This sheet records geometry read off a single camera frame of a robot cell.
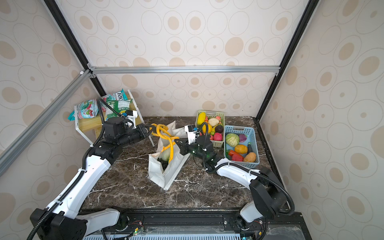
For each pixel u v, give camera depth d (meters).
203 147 0.59
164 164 0.74
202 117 1.11
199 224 0.74
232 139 0.97
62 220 0.37
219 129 1.05
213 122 1.12
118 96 0.82
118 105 0.75
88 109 0.73
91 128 0.72
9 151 0.52
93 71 0.91
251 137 1.05
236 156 0.93
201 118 1.10
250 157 0.90
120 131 0.54
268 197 0.43
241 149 0.97
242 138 1.03
